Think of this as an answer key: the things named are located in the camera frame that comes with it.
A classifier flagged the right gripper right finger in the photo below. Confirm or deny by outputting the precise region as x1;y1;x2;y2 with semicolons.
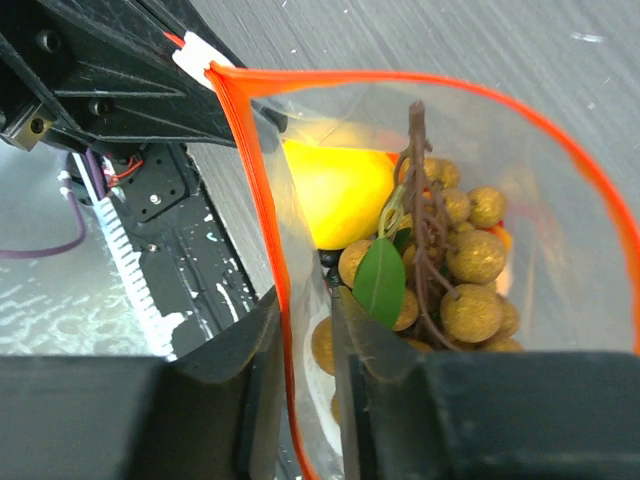
331;287;639;479

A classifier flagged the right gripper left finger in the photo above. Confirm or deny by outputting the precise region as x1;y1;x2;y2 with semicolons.
1;292;284;479

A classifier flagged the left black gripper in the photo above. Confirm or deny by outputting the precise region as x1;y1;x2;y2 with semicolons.
1;1;233;150

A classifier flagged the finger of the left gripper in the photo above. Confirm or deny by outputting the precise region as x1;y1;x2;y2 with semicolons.
134;1;246;70

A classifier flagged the brown longan bunch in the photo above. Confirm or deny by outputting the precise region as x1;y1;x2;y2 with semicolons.
320;101;523;353

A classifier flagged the clear zip bag orange zipper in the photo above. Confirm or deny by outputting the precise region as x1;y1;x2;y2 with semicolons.
171;32;639;479

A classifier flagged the yellow lemon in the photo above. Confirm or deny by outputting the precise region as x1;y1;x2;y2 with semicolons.
283;123;398;250

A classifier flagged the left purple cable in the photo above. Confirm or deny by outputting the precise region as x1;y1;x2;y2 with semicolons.
0;147;109;260

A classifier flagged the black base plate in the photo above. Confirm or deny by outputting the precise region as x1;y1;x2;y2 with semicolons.
81;144;257;357

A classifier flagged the grey slotted cable duct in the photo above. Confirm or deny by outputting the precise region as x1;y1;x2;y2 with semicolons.
72;153;185;361

